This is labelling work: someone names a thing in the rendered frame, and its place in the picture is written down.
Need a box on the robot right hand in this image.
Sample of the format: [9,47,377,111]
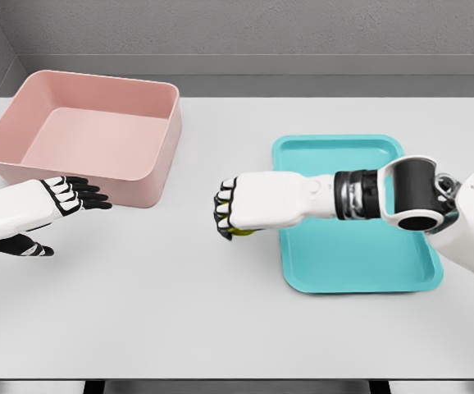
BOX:
[213,171,303,242]

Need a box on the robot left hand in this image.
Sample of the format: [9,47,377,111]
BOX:
[0,176,113,259]

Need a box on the pink rectangular basket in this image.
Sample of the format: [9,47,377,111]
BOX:
[0,69,183,209]

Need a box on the blue rectangular tray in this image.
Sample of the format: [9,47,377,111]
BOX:
[271,134,444,295]

